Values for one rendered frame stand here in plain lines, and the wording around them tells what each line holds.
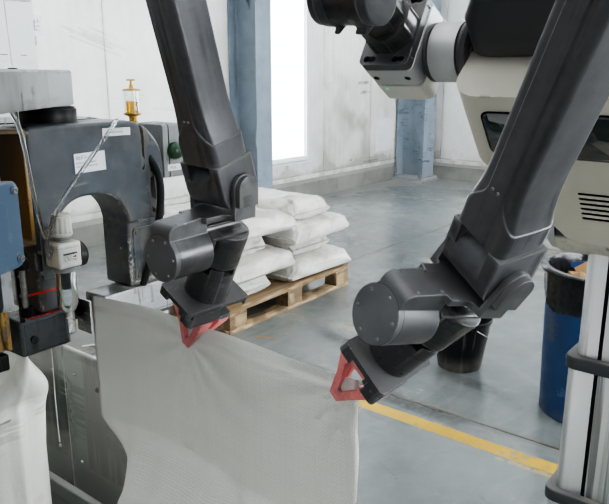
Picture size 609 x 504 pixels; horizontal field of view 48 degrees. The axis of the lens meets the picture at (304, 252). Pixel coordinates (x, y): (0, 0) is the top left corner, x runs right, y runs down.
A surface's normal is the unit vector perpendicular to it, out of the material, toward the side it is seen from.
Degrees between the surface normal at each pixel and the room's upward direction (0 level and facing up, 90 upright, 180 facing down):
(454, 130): 90
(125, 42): 91
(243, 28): 90
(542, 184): 121
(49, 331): 90
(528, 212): 112
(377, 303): 77
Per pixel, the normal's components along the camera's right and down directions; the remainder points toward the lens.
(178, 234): 0.77, 0.21
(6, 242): 0.97, 0.06
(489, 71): -0.40, -0.62
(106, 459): -0.62, 0.20
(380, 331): -0.75, -0.06
